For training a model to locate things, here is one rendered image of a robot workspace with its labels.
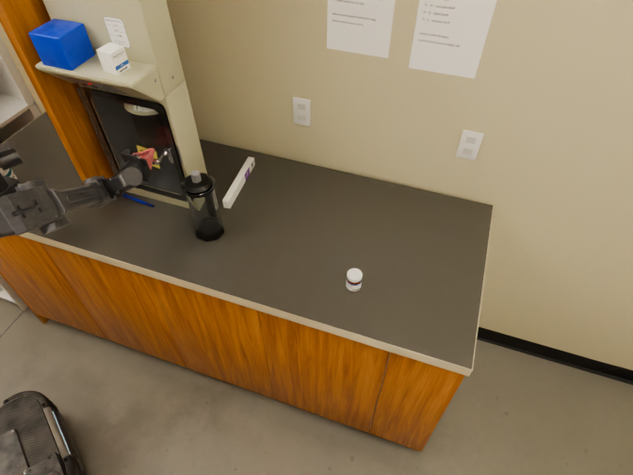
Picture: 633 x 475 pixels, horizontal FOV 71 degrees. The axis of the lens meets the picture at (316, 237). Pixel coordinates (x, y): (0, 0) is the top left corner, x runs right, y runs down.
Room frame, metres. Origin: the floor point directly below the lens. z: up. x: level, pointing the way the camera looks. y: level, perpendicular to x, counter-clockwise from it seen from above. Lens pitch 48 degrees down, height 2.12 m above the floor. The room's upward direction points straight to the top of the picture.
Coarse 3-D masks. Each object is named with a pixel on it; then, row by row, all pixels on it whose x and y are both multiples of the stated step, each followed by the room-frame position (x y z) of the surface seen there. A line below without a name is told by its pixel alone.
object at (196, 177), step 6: (192, 174) 1.07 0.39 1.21; (198, 174) 1.07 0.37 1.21; (204, 174) 1.10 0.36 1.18; (186, 180) 1.08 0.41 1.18; (192, 180) 1.07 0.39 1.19; (198, 180) 1.07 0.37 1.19; (204, 180) 1.08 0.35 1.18; (210, 180) 1.08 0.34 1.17; (186, 186) 1.05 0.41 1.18; (192, 186) 1.05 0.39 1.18; (198, 186) 1.05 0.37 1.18; (204, 186) 1.05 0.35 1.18; (210, 186) 1.06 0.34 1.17; (192, 192) 1.03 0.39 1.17; (198, 192) 1.03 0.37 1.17
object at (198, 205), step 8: (200, 192) 1.03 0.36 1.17; (192, 200) 1.03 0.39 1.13; (200, 200) 1.03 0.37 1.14; (208, 200) 1.04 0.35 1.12; (216, 200) 1.08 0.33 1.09; (192, 208) 1.04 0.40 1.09; (200, 208) 1.03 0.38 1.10; (208, 208) 1.04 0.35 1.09; (216, 208) 1.06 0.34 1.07; (192, 216) 1.05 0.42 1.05; (200, 216) 1.03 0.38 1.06; (208, 216) 1.04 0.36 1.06; (216, 216) 1.06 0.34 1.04; (200, 224) 1.03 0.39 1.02; (208, 224) 1.03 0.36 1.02; (216, 224) 1.05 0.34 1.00; (200, 232) 1.04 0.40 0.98; (208, 232) 1.03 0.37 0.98; (216, 232) 1.04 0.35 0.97
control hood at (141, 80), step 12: (96, 60) 1.21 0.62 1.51; (48, 72) 1.18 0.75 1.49; (60, 72) 1.15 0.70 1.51; (72, 72) 1.14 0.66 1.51; (84, 72) 1.14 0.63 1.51; (96, 72) 1.14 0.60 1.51; (132, 72) 1.14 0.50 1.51; (144, 72) 1.14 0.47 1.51; (156, 72) 1.17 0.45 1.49; (108, 84) 1.11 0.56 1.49; (120, 84) 1.09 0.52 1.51; (132, 84) 1.08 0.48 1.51; (144, 84) 1.12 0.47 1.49; (156, 84) 1.16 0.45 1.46; (144, 96) 1.14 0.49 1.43; (156, 96) 1.15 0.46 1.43
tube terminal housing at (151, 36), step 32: (64, 0) 1.26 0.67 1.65; (96, 0) 1.23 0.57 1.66; (128, 0) 1.19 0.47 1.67; (160, 0) 1.26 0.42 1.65; (96, 32) 1.24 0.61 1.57; (128, 32) 1.20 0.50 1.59; (160, 32) 1.23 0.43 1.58; (160, 64) 1.20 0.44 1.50; (192, 128) 1.26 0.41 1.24; (192, 160) 1.22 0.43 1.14
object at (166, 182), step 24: (96, 96) 1.25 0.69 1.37; (120, 96) 1.22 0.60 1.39; (120, 120) 1.23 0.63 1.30; (144, 120) 1.20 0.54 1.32; (168, 120) 1.18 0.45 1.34; (120, 144) 1.25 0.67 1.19; (144, 144) 1.21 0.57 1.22; (168, 144) 1.18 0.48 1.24; (120, 168) 1.26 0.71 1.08; (168, 168) 1.19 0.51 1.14; (168, 192) 1.20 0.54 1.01
